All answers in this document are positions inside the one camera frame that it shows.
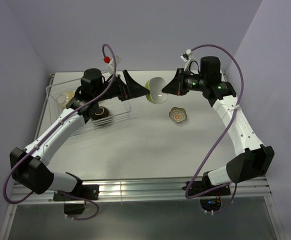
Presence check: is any dark brown glazed bowl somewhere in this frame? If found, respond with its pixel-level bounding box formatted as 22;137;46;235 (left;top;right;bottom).
90;106;111;126

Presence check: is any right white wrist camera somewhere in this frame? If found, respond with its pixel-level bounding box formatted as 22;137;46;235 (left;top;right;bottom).
180;49;197;72

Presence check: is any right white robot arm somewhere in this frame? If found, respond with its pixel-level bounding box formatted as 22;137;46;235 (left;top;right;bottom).
162;53;275;196

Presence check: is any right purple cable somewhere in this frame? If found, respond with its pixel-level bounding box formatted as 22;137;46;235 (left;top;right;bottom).
184;44;245;214

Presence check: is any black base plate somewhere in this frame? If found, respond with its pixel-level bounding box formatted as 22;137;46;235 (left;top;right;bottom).
187;180;231;197
53;184;99;202

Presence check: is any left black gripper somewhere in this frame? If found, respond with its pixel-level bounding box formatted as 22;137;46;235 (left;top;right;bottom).
94;70;150;102

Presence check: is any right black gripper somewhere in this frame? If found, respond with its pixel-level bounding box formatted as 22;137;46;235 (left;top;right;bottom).
162;68;207;96

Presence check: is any aluminium rail frame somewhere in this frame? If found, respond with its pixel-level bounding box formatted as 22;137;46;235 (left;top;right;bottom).
0;177;286;240

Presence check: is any green and white bowl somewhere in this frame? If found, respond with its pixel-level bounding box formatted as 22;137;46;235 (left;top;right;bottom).
145;77;168;104

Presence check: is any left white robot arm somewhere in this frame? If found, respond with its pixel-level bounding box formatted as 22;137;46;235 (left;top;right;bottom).
10;68;150;200

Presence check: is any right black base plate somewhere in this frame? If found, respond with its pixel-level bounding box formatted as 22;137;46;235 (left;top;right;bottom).
187;180;231;197

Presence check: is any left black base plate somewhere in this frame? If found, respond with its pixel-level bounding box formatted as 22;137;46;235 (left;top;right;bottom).
53;184;99;202

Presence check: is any small scalloped floral dish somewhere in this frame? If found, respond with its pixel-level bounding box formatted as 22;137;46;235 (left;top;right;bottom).
168;107;188;124

